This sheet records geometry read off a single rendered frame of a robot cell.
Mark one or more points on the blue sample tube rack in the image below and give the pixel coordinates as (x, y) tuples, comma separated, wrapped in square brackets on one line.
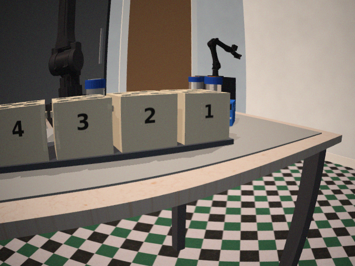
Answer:
[(232, 113)]

